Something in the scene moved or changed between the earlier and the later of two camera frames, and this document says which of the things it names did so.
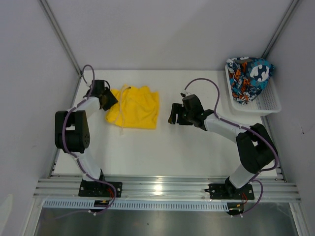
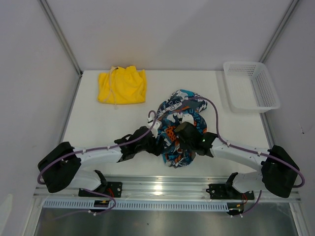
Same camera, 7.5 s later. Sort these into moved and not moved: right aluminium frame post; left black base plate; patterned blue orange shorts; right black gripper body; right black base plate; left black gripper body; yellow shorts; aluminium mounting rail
Moved: yellow shorts; patterned blue orange shorts; left black gripper body; right black gripper body
Not moved: left black base plate; right aluminium frame post; aluminium mounting rail; right black base plate
